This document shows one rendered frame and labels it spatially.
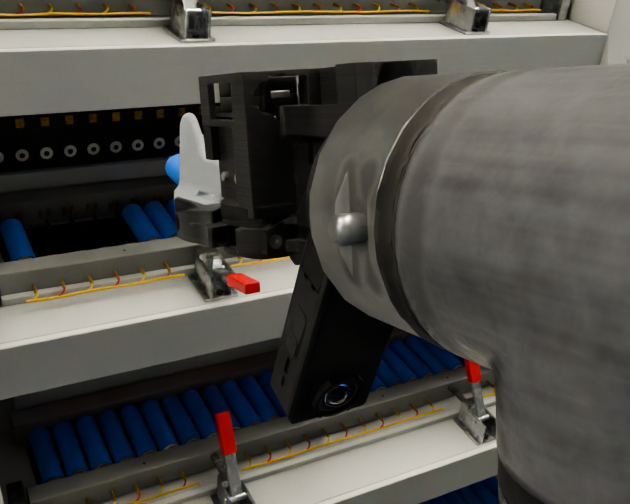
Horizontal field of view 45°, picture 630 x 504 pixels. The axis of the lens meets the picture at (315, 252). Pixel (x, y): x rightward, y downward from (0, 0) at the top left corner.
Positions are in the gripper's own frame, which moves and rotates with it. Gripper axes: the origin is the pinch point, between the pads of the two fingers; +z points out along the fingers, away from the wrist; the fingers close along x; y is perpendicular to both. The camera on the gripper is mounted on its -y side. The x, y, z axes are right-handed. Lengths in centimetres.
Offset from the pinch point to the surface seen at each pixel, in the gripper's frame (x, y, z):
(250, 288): -4.4, -7.4, 5.8
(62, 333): 7.8, -9.8, 11.8
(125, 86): 1.1, 7.2, 12.8
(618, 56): -49, 8, 12
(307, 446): -14.0, -27.2, 17.6
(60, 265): 6.7, -5.7, 15.9
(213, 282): -3.8, -8.0, 11.5
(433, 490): -24.6, -32.7, 12.0
